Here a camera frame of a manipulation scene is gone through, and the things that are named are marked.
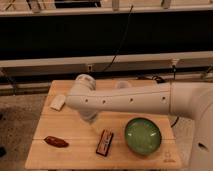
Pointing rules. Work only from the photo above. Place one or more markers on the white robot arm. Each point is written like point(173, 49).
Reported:
point(192, 100)

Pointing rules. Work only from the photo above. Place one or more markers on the clear plastic cup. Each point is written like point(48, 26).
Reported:
point(122, 84)

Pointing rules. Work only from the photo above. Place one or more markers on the white sponge block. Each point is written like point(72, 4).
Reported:
point(58, 102)

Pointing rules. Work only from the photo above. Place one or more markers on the red chocolate bar box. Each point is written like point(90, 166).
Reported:
point(104, 143)

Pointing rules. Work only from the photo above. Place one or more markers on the green bowl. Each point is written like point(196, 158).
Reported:
point(142, 136)

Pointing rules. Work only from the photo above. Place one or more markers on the wall power outlet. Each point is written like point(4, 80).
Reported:
point(90, 68)

